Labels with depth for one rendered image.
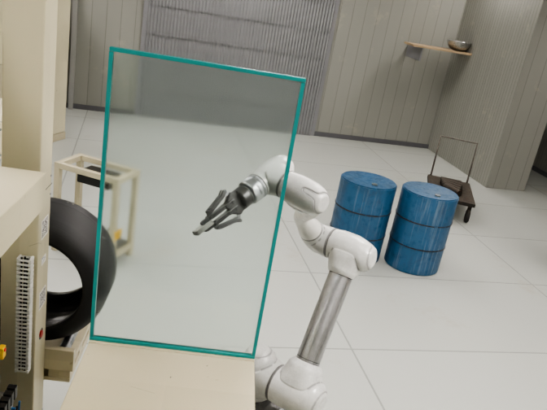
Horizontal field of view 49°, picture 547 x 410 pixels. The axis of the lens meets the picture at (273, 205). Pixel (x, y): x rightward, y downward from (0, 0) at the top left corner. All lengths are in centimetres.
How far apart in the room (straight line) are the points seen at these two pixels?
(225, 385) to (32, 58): 118
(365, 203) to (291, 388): 349
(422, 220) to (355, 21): 549
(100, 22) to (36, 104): 806
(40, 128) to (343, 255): 122
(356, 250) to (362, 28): 851
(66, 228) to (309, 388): 114
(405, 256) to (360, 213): 65
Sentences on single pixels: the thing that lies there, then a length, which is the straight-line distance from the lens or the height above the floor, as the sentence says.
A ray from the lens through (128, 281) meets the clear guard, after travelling 197.
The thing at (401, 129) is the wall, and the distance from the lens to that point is 1139.
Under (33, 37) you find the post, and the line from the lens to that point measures 206.
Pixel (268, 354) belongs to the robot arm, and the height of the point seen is 104.
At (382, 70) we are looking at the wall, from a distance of 1099.
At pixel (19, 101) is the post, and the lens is 211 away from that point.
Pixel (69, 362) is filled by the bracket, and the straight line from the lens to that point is 264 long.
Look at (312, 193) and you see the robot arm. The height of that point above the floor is 184.
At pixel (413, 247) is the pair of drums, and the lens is 598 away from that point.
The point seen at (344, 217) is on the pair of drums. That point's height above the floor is 45.
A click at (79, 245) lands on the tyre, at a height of 138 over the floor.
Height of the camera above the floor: 246
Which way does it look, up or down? 20 degrees down
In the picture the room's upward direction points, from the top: 10 degrees clockwise
